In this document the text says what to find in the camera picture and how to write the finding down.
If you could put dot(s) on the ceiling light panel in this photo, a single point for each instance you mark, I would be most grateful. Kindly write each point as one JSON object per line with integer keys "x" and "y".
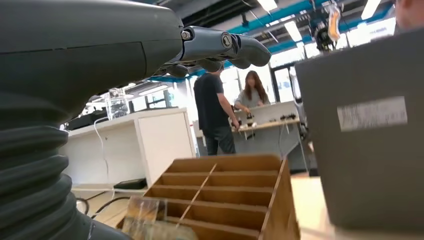
{"x": 267, "y": 5}
{"x": 370, "y": 8}
{"x": 293, "y": 31}

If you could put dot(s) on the black power brick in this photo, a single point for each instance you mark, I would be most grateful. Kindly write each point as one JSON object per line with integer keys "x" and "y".
{"x": 130, "y": 184}

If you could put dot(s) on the wooden card organizer box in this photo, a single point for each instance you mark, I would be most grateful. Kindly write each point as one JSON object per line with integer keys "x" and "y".
{"x": 232, "y": 185}

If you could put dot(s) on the white counter desk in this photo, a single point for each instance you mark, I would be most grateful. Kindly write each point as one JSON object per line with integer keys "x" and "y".
{"x": 265, "y": 139}

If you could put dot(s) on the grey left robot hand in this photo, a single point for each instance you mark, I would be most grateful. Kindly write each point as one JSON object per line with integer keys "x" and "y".
{"x": 82, "y": 49}

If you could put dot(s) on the person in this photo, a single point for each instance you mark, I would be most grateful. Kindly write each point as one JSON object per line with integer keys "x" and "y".
{"x": 212, "y": 106}
{"x": 410, "y": 13}
{"x": 253, "y": 96}

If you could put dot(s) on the grey laptop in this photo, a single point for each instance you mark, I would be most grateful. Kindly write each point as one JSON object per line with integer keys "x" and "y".
{"x": 364, "y": 182}

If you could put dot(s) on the white desk riser cabinet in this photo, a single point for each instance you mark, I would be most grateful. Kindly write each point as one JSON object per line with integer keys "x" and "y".
{"x": 162, "y": 145}

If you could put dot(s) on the hanging orange black device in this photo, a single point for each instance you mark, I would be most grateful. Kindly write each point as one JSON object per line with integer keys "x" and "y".
{"x": 333, "y": 23}

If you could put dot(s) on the black box-shaped device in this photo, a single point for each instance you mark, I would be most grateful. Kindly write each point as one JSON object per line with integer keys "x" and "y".
{"x": 86, "y": 121}

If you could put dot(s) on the clear plastic container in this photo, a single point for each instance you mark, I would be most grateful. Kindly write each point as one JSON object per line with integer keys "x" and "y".
{"x": 116, "y": 104}

